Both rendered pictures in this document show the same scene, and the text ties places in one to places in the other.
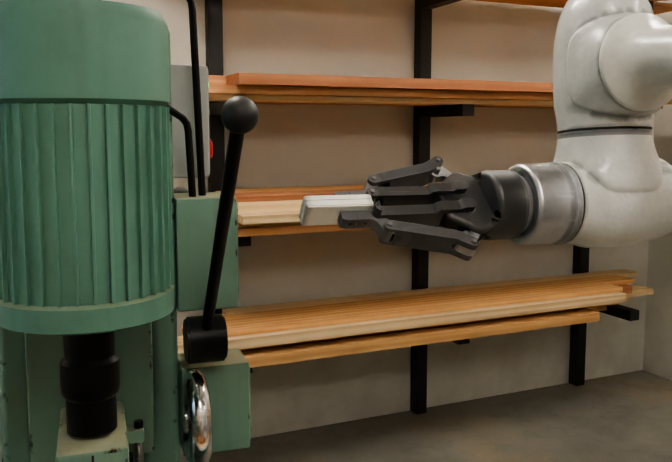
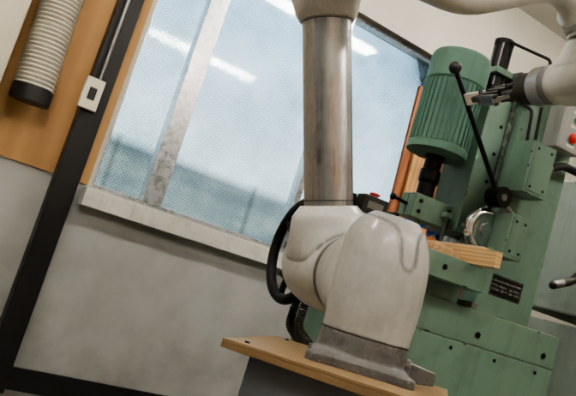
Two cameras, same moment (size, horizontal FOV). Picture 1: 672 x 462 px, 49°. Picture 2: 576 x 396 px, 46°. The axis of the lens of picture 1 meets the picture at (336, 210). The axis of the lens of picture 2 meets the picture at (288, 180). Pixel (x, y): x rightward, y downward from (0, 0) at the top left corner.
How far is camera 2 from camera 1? 1.74 m
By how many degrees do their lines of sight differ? 85
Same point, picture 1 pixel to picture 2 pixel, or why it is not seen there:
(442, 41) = not seen: outside the picture
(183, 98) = (555, 110)
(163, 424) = not seen: hidden behind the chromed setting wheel
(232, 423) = (498, 241)
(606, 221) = (549, 81)
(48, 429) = not seen: hidden behind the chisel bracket
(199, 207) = (520, 144)
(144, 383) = (460, 201)
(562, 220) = (532, 84)
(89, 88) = (435, 70)
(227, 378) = (502, 219)
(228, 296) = (519, 184)
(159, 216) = (448, 113)
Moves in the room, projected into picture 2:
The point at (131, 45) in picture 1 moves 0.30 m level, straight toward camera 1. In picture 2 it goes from (450, 57) to (363, 14)
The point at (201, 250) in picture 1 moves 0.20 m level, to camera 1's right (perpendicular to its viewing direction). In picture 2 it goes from (516, 163) to (553, 153)
